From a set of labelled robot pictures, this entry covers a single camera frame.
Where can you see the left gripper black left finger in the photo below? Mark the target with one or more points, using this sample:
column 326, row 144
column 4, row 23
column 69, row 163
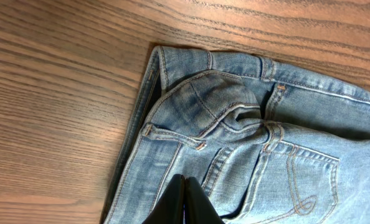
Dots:
column 170, row 207

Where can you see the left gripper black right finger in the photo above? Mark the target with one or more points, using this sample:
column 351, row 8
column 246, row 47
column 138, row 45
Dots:
column 197, row 206

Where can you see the light blue denim jeans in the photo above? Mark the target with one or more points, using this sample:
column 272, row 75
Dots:
column 268, row 142

